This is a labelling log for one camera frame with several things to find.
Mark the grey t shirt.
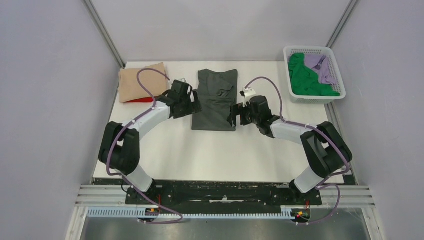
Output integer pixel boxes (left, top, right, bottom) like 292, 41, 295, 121
191, 69, 238, 132

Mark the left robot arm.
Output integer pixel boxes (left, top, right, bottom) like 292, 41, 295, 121
98, 80, 202, 204

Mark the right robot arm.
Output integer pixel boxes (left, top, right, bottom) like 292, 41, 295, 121
229, 95, 353, 204

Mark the red folded t shirt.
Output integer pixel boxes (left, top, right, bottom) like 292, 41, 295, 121
125, 97, 155, 103

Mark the beige folded t shirt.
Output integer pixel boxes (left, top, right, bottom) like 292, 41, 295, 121
118, 62, 168, 103

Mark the green t shirt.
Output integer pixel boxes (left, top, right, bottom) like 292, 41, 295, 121
288, 53, 340, 97

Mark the white plastic laundry basket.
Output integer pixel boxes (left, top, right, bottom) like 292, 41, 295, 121
283, 46, 346, 104

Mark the purple t shirt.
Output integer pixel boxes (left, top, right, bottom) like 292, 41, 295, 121
304, 54, 337, 86

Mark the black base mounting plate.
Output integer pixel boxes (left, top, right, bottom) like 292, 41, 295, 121
145, 180, 322, 214

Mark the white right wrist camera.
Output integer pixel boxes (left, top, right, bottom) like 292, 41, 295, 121
240, 87, 257, 108

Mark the aluminium frame rail left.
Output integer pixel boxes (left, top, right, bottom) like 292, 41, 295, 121
82, 0, 126, 68

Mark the aluminium frame rail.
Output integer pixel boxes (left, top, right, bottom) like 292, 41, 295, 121
326, 0, 360, 48
82, 0, 126, 68

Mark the aluminium frame rail right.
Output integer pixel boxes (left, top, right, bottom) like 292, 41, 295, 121
326, 0, 360, 48

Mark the white slotted cable duct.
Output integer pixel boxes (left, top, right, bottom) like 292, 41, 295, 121
86, 207, 293, 220

